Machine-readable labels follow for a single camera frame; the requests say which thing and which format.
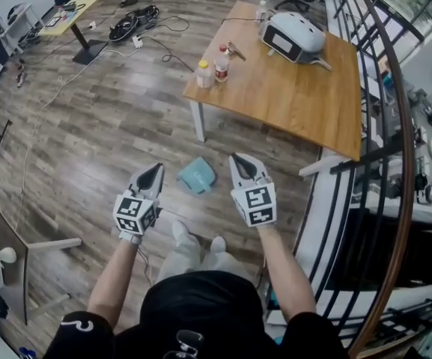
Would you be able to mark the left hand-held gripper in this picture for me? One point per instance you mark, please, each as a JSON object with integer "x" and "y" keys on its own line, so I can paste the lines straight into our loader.
{"x": 135, "y": 215}

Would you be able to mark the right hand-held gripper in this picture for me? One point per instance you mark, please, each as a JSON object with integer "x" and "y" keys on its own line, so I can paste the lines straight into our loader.
{"x": 257, "y": 206}

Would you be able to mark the teal dustpan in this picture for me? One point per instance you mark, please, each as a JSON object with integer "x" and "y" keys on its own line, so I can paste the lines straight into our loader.
{"x": 197, "y": 176}

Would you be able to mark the person's left forearm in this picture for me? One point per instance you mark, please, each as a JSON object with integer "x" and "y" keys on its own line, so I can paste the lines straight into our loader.
{"x": 111, "y": 282}

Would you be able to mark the person's right forearm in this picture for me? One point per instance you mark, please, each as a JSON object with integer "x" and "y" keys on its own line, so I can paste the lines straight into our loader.
{"x": 286, "y": 271}

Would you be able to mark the person's right white shoe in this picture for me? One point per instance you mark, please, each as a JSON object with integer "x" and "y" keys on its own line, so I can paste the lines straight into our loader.
{"x": 218, "y": 244}

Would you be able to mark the person's grey trousers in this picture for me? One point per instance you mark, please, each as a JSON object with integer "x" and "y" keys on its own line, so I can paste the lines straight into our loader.
{"x": 185, "y": 256}

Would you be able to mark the wooden table with white legs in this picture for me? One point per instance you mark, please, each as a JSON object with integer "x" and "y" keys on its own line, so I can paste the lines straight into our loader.
{"x": 283, "y": 95}

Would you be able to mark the yellow cap bottle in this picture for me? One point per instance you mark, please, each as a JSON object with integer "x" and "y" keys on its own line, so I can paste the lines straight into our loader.
{"x": 203, "y": 75}

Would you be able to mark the red cap bottle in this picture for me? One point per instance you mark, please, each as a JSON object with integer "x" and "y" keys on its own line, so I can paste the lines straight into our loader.
{"x": 221, "y": 66}

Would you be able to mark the blue patterned item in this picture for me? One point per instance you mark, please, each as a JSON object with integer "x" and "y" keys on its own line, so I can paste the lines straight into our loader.
{"x": 273, "y": 299}

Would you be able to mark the metal clip tool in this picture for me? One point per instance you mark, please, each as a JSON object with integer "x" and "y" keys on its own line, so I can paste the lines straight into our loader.
{"x": 235, "y": 49}

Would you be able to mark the person's black shirt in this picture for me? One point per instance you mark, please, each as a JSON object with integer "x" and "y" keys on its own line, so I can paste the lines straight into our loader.
{"x": 200, "y": 309}

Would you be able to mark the white power strip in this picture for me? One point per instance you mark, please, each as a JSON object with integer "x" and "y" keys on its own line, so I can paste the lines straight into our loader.
{"x": 137, "y": 42}

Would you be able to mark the white device with screen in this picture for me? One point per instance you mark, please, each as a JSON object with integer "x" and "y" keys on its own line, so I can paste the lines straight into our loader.
{"x": 294, "y": 37}

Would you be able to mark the dark table with white legs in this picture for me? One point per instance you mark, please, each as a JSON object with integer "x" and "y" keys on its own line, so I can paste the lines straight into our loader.
{"x": 17, "y": 260}

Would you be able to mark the black railing with wooden handrail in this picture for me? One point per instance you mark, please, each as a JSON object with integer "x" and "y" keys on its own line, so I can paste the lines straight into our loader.
{"x": 403, "y": 163}

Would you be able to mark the white vase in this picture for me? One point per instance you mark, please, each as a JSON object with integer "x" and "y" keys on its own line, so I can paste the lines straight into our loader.
{"x": 6, "y": 255}

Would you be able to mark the black equipment on floor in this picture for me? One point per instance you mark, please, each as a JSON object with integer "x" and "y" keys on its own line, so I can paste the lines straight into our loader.
{"x": 127, "y": 24}

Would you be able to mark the small clear bottle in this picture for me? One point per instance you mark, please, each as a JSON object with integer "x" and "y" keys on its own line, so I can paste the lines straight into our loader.
{"x": 261, "y": 9}

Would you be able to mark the blue plastic container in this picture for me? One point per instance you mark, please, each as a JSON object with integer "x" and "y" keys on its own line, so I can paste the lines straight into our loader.
{"x": 388, "y": 80}

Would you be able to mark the yellow table with black base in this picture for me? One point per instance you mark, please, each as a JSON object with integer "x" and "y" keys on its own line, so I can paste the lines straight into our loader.
{"x": 69, "y": 15}

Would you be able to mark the white side table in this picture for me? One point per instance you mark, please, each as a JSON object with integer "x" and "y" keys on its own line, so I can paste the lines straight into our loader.
{"x": 19, "y": 19}

